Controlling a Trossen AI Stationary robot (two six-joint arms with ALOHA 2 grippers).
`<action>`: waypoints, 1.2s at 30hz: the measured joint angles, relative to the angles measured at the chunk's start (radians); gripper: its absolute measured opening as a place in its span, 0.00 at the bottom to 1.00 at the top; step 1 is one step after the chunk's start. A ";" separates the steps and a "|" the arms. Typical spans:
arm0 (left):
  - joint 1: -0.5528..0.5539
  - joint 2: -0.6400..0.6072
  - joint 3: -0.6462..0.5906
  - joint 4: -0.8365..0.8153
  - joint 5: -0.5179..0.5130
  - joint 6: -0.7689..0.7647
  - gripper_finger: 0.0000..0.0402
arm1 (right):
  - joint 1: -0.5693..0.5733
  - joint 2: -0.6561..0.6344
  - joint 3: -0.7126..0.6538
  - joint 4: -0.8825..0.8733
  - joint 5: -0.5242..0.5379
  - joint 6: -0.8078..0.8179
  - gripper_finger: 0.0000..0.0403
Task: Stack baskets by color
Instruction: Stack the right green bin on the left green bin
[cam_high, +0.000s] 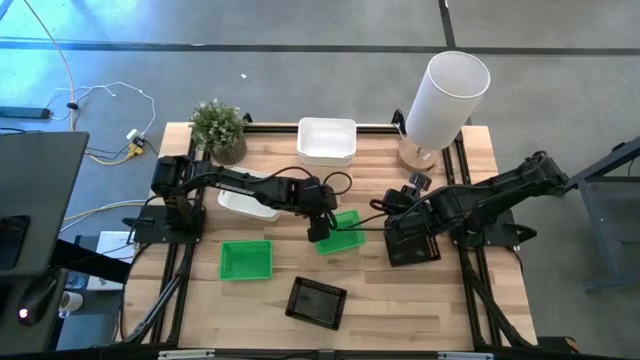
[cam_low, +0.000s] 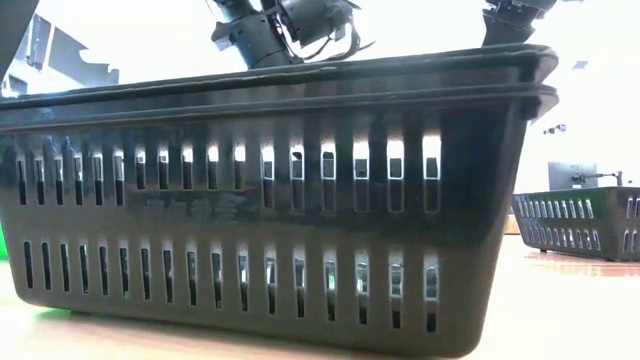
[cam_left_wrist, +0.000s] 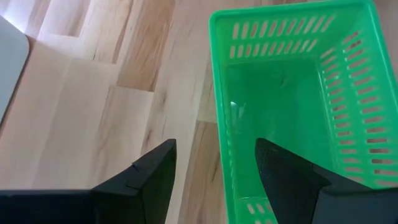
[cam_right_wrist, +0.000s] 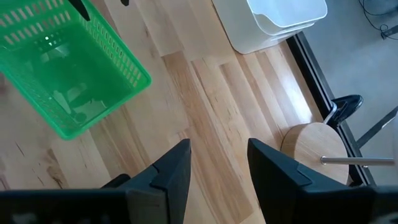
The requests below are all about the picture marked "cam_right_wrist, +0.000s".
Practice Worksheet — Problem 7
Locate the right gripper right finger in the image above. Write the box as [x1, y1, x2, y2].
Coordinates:
[247, 138, 377, 224]

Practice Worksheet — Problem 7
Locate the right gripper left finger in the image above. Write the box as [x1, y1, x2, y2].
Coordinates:
[126, 138, 192, 224]

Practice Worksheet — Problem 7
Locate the green slotted plastic basket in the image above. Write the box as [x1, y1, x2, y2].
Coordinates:
[0, 0, 153, 141]

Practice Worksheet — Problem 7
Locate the white plastic basket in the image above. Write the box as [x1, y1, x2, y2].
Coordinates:
[211, 0, 321, 55]
[246, 0, 328, 29]

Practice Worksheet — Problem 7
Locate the wooden base metal rod holder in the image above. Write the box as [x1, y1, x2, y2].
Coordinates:
[280, 122, 396, 185]

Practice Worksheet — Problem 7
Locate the grey metal chair leg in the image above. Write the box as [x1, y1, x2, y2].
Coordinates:
[356, 105, 398, 149]

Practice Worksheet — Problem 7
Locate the black table edge rail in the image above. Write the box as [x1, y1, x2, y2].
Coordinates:
[285, 30, 377, 187]

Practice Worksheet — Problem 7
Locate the black floor cable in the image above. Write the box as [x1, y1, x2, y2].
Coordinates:
[358, 0, 398, 41]

